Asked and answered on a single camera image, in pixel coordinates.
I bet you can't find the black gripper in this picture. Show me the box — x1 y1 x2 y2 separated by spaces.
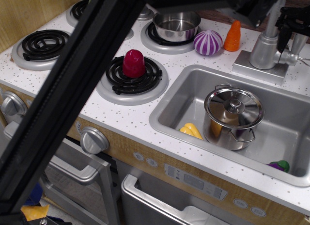
276 6 310 51

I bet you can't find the silver faucet lever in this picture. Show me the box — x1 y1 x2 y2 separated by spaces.
291 33 308 59

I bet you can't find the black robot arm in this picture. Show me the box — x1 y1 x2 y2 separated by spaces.
0 0 310 225

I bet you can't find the silver toy faucet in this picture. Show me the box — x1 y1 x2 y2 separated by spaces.
232 0 299 86

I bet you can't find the orange toy carrot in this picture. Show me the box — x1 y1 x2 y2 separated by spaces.
223 20 241 52

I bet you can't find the purple striped toy onion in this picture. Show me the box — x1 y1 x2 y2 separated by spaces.
193 30 223 56

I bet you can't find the steel pot with lid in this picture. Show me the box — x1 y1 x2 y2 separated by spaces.
203 84 265 151

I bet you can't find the small steel saucepan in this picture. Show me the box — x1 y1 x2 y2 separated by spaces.
153 12 201 42

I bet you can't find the grey toy sink basin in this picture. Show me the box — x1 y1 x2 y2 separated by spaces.
150 65 310 187

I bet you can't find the back right black burner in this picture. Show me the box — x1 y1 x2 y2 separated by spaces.
140 22 194 55

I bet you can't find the black burner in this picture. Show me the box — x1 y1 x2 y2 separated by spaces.
140 22 194 55
11 30 71 71
96 56 169 106
66 0 91 27

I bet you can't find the purple green toy eggplant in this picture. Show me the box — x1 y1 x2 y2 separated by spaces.
267 160 290 173

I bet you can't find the yellow toy pepper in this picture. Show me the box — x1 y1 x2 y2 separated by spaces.
179 123 203 140

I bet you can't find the silver stove knob back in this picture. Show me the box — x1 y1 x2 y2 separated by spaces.
137 6 154 21

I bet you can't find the silver stove knob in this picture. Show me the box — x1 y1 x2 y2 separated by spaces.
124 29 134 41
137 6 154 21

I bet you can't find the red toy pepper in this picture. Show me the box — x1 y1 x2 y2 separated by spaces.
123 49 146 78

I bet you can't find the front right black burner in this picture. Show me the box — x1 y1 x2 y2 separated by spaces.
96 56 169 106

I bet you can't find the back left black burner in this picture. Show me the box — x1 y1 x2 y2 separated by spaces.
66 0 91 27

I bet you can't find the silver dishwasher door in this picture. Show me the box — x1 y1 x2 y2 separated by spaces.
121 174 248 225

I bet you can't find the silver oven dial right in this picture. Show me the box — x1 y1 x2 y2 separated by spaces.
80 127 110 155

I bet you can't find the silver oven dial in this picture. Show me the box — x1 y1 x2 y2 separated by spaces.
1 91 28 116
80 127 110 155

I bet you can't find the front left black burner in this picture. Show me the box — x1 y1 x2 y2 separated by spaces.
11 30 71 71

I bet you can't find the silver oven door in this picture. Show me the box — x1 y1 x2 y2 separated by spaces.
3 120 121 225

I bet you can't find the silver oven dial left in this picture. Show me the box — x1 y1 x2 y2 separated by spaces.
1 91 28 116

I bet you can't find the blue object on floor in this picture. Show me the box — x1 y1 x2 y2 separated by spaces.
24 183 43 206

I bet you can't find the yellow object on floor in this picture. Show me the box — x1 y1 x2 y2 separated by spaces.
21 204 49 222

